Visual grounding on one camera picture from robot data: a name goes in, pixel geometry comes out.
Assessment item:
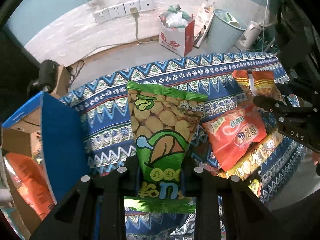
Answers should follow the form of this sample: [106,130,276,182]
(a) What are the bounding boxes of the green broad bean packet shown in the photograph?
[126,80,208,213]

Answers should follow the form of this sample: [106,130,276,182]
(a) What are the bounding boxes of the blue patterned blanket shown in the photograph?
[60,52,308,240]

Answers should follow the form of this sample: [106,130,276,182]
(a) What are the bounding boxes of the light blue waste bin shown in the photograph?
[206,8,248,53]

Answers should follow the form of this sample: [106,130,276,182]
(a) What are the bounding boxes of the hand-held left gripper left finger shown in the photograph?
[29,160,140,240]

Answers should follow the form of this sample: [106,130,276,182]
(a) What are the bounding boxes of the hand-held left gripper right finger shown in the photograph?
[182,160,275,240]

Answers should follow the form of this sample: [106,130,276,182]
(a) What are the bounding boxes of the white wall socket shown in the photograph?
[94,9,110,24]
[124,1,140,14]
[109,5,125,19]
[140,0,155,11]

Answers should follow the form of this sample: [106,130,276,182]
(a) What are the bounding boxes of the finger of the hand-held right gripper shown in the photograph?
[252,96,320,117]

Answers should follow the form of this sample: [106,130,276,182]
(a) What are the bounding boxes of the small brown cardboard box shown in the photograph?
[54,65,72,98]

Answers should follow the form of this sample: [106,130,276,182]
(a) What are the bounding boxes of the white electric kettle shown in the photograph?
[235,21,263,51]

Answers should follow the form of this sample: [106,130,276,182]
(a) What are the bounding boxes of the long yellow snack packet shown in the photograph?
[217,130,283,181]

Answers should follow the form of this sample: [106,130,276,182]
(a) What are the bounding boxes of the red ring snack packet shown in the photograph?
[201,105,267,172]

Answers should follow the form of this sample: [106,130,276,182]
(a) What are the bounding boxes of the silver foil packet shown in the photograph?
[175,200,225,240]

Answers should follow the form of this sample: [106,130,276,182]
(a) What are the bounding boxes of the black cylindrical device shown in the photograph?
[27,59,60,93]

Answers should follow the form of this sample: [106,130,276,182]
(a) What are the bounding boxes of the flat white packaging boxes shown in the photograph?
[194,0,216,48]

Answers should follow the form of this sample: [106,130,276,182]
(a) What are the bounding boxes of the crumpled plastic bags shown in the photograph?
[160,4,193,29]

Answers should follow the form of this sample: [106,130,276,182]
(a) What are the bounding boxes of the large orange chip bag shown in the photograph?
[5,152,57,220]

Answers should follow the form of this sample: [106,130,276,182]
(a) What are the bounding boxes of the red and white paper bag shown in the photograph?
[159,21,195,57]

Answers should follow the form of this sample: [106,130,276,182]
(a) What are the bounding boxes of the thin white cable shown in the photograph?
[264,0,272,27]

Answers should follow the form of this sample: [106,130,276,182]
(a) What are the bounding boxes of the grey plug with cable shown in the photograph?
[130,7,148,44]

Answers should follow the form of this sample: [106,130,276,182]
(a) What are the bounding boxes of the blue cardboard box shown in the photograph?
[0,91,91,233]

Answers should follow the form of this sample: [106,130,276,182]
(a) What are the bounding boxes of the orange packet yellow stripes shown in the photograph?
[232,69,288,105]

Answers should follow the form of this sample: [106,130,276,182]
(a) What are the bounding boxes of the flat yellow snack packet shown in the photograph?
[249,180,262,198]

